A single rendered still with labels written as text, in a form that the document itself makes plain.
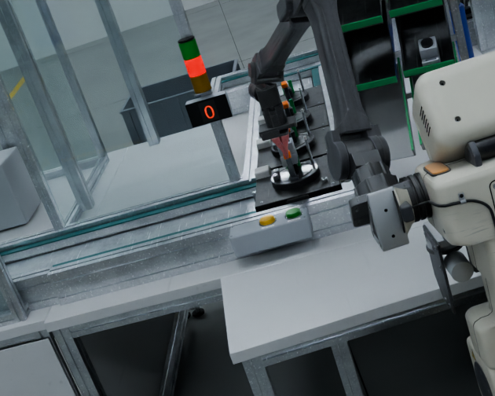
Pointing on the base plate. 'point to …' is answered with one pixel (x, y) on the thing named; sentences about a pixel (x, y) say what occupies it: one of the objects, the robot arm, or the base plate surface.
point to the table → (328, 294)
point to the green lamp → (189, 49)
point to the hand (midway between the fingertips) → (286, 155)
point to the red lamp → (195, 67)
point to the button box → (270, 233)
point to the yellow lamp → (200, 83)
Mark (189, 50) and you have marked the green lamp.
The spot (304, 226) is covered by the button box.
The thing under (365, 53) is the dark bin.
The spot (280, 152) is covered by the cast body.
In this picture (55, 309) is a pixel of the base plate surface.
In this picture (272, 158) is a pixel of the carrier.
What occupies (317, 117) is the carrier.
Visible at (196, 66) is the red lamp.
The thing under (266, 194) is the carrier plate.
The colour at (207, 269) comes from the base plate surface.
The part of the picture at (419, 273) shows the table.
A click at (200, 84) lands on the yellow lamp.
